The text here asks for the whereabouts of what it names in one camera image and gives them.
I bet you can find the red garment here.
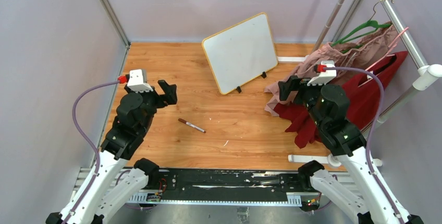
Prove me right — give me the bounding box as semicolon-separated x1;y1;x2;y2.
275;51;408;148

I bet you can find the brown whiteboard marker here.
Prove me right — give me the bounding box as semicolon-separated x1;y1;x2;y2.
178;118;206;133

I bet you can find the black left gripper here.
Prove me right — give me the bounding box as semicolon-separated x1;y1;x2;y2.
125;79;177;133

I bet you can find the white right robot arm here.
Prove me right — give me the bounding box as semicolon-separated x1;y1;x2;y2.
278;76;423;223

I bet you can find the pink clothes hanger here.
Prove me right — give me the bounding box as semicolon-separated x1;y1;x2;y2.
365;27;409;88

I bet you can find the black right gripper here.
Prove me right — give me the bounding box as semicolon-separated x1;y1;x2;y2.
278;75;329;129

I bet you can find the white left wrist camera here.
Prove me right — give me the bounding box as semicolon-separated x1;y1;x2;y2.
127;69;153;93

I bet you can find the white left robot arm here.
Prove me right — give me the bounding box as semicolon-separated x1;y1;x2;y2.
45;80;178;223

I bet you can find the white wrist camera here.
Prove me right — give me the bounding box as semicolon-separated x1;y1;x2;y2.
127;69;153;93
307;60;337;86

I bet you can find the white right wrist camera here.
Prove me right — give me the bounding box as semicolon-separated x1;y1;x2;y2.
307;60;337;86

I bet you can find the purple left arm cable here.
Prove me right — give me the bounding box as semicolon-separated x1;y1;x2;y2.
62;74;129;224

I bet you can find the metal clothes rack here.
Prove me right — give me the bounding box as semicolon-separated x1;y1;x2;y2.
277;0;442;169

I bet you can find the yellow framed whiteboard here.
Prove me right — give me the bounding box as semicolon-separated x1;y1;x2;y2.
202;13;278;95

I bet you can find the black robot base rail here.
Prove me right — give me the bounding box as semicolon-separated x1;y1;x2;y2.
70;167;389;213

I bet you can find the pink garment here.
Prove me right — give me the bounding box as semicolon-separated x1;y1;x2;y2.
264;26;398;117

